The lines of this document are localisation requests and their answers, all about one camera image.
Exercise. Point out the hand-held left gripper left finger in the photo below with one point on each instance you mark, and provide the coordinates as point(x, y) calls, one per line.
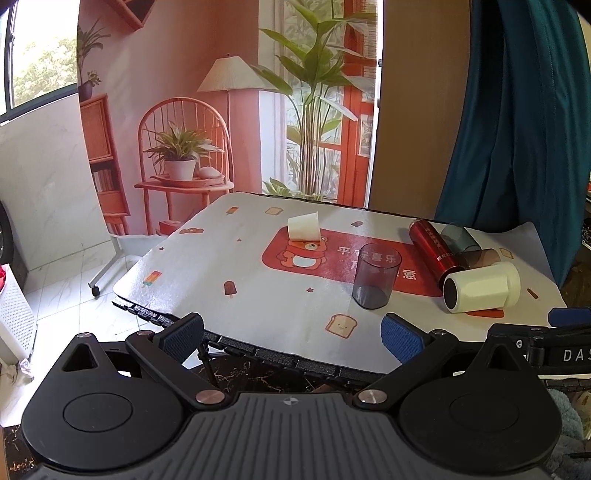
point(183, 336)

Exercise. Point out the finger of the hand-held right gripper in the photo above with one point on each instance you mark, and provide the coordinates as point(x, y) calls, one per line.
point(571, 316)

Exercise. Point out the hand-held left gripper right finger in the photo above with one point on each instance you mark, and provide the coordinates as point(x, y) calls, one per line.
point(400, 340)

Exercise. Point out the grey transparent cup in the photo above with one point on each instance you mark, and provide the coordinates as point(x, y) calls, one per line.
point(373, 282)

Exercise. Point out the cream plastic cup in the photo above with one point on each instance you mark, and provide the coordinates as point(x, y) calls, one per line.
point(480, 287)

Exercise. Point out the brown transparent cup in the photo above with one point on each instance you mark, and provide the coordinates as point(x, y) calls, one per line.
point(482, 258)

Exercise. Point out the dark teal transparent cup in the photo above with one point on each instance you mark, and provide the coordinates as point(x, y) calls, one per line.
point(457, 236)

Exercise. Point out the white paper cup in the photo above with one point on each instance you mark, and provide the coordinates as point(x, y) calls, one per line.
point(304, 227)

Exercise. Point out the fuzzy grey cloth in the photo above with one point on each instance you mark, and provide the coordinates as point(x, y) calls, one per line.
point(570, 434)

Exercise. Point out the printed bear table mat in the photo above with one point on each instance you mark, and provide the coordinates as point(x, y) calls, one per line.
point(258, 295)

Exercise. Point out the red thermos bottle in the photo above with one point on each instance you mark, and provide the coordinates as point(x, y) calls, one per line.
point(433, 251)

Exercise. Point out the white wheeled stand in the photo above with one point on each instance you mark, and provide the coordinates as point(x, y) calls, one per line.
point(111, 267)

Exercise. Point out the white laundry basket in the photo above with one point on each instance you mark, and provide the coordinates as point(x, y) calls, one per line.
point(14, 318)

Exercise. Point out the teal curtain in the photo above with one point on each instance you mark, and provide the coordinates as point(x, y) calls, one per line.
point(517, 129)

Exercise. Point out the window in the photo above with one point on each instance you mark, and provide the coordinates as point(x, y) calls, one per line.
point(37, 60)

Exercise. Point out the wall poster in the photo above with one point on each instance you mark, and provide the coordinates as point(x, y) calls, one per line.
point(221, 115)

